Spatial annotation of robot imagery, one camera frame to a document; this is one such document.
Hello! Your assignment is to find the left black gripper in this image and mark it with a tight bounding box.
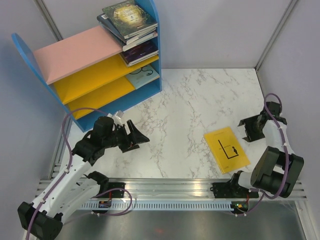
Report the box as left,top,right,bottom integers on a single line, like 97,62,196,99
102,119,150,153

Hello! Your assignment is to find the yellow letter L book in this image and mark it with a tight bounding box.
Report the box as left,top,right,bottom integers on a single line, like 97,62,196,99
204,127,251,174

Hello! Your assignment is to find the light blue fish book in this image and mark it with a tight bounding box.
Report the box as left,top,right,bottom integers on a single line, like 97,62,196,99
125,64,160,90

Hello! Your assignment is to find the black Moon and Sixpence book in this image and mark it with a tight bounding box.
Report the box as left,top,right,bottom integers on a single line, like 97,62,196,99
119,54,159,68

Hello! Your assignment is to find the dark purple book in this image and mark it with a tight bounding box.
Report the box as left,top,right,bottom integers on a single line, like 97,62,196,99
120,50,159,64

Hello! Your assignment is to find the teal ocean cover book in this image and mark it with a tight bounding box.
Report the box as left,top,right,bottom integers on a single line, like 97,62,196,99
123,39,158,52

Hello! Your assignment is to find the green Alice Wonderland book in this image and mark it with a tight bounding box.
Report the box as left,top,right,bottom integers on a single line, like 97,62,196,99
102,0,158,39

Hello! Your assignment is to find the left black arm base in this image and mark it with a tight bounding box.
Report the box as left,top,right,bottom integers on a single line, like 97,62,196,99
85,171,126,199

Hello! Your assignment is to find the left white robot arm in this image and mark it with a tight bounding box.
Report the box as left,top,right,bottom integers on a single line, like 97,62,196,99
17,113,150,240

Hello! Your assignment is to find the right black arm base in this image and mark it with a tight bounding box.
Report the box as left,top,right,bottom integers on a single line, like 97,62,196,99
210,170,259,199

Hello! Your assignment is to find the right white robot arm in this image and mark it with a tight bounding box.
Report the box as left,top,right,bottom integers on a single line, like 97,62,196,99
228,101,304,199

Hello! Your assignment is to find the blue pink yellow bookshelf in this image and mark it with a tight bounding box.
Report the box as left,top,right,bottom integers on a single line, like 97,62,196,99
11,0,163,132

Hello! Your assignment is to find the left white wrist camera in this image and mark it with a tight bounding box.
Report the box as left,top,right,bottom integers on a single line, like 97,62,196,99
107,110,124,127

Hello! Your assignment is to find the aluminium mounting rail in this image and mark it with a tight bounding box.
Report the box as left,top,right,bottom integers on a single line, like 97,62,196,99
36,178,308,201

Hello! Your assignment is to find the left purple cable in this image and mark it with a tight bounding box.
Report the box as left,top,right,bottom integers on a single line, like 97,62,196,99
26,107,112,240

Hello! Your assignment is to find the white slotted cable duct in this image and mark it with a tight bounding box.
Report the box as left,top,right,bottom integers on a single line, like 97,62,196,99
79,199,248,212

